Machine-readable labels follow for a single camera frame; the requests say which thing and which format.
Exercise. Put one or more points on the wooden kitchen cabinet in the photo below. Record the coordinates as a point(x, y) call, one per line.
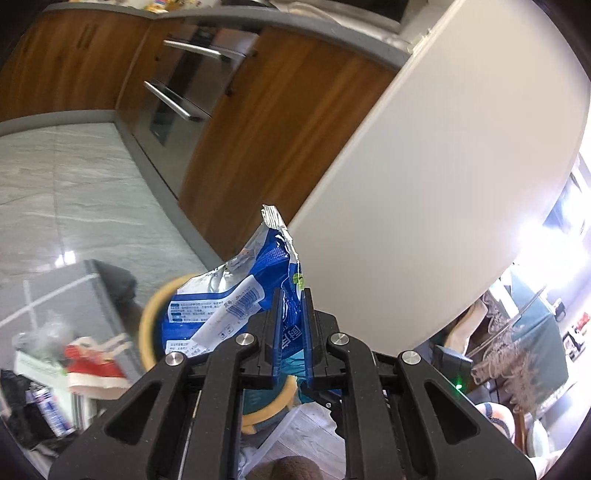
point(277, 129)
point(64, 64)

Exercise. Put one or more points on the clear plastic bag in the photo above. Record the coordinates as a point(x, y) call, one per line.
point(46, 334)

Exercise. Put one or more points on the dried plant bundle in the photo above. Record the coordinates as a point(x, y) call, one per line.
point(501, 369)

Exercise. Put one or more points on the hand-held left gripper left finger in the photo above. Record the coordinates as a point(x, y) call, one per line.
point(276, 332)

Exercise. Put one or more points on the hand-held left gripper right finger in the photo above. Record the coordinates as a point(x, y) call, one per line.
point(308, 332)

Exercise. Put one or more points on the blue snack packet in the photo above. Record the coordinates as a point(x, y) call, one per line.
point(268, 258)

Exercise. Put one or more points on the grey plaid mat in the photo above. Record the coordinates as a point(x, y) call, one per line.
point(46, 290)

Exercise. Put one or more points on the red and white bag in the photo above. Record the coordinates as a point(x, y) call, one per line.
point(94, 367)

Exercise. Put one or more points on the grey kitchen countertop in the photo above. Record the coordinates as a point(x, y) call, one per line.
point(258, 19)

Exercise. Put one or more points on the yellow rimmed teal bin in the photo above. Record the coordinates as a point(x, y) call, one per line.
point(148, 323)

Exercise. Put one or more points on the white table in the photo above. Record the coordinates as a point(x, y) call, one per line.
point(438, 184)

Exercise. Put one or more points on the stainless steel oven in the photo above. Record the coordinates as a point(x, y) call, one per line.
point(184, 101)

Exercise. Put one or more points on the white spray can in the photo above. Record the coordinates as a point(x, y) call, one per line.
point(51, 410)

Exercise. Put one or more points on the table with teal cloth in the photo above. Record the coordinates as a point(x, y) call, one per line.
point(540, 332)

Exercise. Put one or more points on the brown furry object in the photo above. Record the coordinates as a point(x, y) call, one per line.
point(286, 468)

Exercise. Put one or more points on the striped cloth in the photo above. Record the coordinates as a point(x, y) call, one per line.
point(495, 415)

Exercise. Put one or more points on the black bag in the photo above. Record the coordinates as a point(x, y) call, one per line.
point(18, 415)

